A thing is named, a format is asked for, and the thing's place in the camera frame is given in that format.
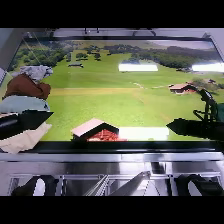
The beige garment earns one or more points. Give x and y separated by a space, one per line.
23 140

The silver frame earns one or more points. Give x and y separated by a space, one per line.
100 157

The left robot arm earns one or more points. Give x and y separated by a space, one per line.
20 124

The brown garment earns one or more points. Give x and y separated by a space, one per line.
25 87

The light blue garment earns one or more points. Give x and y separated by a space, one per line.
21 104

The green garment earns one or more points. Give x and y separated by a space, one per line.
221 112

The grey garment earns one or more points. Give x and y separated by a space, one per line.
36 71

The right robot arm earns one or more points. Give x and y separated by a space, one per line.
196 129

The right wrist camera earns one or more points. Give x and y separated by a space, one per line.
207 97

